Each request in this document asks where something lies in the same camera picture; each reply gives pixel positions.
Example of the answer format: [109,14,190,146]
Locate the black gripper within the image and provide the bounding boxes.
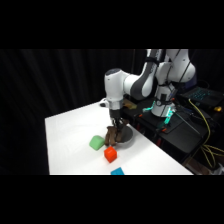
[108,107,124,128]

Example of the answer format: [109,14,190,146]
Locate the brown plush deer toy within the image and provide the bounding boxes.
[103,125,123,147]

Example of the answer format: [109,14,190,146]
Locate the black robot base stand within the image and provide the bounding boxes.
[120,96,224,164]

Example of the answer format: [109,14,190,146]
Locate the grey bowl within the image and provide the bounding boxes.
[115,126,134,146]

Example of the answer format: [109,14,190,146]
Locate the green foam block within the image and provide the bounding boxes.
[88,134,105,152]

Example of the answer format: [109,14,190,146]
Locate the red cube block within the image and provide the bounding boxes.
[103,146,118,164]

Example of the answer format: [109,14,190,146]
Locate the blue cube block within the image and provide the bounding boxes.
[110,167,125,176]

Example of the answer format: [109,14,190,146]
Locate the black curtain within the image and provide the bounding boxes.
[0,49,224,176]

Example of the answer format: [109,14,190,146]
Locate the laptop with lit keyboard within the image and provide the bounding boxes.
[179,85,224,109]

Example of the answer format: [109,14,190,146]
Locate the yellow cable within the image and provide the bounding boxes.
[188,98,224,169]

